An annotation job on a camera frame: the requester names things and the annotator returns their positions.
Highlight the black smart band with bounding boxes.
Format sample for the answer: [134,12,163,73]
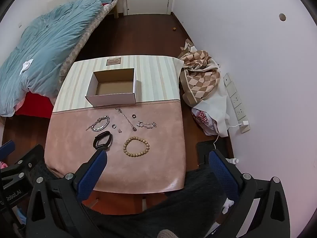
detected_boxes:
[93,130,113,150]

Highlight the white tissue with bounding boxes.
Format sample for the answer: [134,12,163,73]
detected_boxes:
[20,59,34,75]

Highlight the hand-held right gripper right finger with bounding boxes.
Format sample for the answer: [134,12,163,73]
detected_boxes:
[208,149,290,238]

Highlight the white charger cable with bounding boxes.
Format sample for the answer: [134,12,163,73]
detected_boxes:
[213,124,243,152]

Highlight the silver pendant necklace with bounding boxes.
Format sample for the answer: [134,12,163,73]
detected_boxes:
[115,107,137,132]

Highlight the crystal link bracelet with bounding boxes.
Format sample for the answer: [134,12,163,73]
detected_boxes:
[136,121,157,129]

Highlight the white cardboard box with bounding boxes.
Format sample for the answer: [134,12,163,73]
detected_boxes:
[85,68,137,107]

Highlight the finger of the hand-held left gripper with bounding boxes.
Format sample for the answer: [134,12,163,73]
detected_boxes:
[0,140,16,158]
[0,144,46,191]

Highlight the beige patterned mattress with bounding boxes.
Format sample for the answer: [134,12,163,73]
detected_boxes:
[59,0,118,80]

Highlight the red printed plastic bag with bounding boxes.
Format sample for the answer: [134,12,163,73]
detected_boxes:
[191,108,220,136]

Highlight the wooden bead bracelet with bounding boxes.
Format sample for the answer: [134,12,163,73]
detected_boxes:
[123,136,150,158]

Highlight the light blue duvet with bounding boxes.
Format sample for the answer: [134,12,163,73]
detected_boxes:
[0,0,119,117]

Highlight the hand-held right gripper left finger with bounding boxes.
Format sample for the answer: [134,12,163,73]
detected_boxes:
[26,149,109,238]

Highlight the white wall socket plate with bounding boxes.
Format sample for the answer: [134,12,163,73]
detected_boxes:
[234,104,247,121]
[230,93,242,109]
[238,116,250,133]

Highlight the beige checkered cloth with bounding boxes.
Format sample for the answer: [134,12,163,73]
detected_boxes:
[178,40,232,138]

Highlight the silver chain bracelet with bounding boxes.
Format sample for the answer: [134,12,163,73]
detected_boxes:
[86,115,111,132]

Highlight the person's dark trousers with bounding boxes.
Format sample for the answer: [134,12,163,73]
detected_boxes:
[82,169,231,238]

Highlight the black rectangular object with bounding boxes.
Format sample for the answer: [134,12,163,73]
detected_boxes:
[197,142,216,165]

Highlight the striped and pink tablecloth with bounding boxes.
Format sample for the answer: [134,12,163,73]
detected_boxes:
[45,55,186,194]

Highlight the red bed sheet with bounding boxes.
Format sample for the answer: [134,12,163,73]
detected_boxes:
[15,92,56,118]

